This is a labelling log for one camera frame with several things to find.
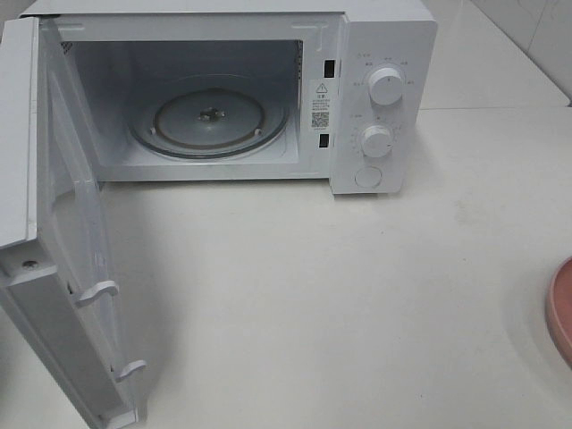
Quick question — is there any round white door button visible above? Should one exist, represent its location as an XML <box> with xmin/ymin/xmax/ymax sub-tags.
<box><xmin>355</xmin><ymin>166</ymin><xmax>383</xmax><ymax>189</ymax></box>

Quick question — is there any white microwave oven body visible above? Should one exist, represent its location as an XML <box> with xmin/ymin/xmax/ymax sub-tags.
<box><xmin>17</xmin><ymin>1</ymin><xmax>438</xmax><ymax>195</ymax></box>

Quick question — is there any upper white power knob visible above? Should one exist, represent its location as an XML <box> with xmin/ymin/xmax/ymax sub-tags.
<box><xmin>366</xmin><ymin>64</ymin><xmax>404</xmax><ymax>106</ymax></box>

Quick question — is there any glass microwave turntable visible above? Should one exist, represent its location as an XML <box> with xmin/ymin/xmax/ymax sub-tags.
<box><xmin>126</xmin><ymin>74</ymin><xmax>290</xmax><ymax>160</ymax></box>

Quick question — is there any white timer knob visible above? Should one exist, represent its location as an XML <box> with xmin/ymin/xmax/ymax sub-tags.
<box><xmin>360</xmin><ymin>125</ymin><xmax>393</xmax><ymax>158</ymax></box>

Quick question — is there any pink round plate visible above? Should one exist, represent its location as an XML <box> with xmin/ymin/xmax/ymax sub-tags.
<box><xmin>545</xmin><ymin>258</ymin><xmax>571</xmax><ymax>366</ymax></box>

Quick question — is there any white microwave door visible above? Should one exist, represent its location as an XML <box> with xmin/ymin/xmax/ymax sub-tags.
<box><xmin>1</xmin><ymin>17</ymin><xmax>146</xmax><ymax>428</ymax></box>

